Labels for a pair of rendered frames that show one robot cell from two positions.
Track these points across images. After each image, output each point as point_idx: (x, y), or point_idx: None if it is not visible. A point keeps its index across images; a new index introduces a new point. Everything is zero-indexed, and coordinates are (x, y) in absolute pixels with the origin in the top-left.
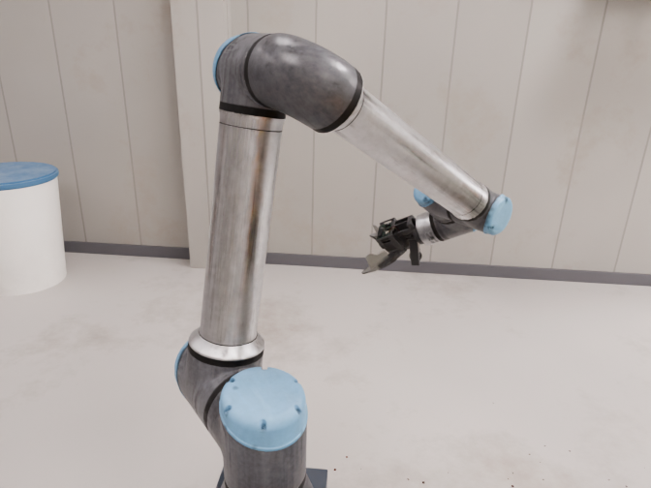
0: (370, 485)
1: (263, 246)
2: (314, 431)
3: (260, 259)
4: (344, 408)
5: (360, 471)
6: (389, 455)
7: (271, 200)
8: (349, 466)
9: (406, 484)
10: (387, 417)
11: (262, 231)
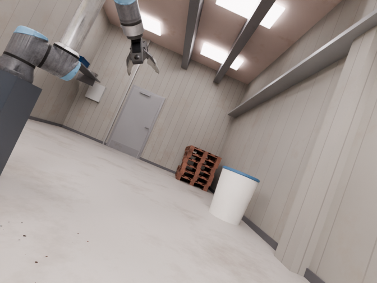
0: (54, 239)
1: (76, 12)
2: (117, 240)
3: (74, 16)
4: (141, 260)
5: (70, 241)
6: (79, 259)
7: (84, 0)
8: (78, 239)
9: (41, 253)
10: (127, 276)
11: (78, 8)
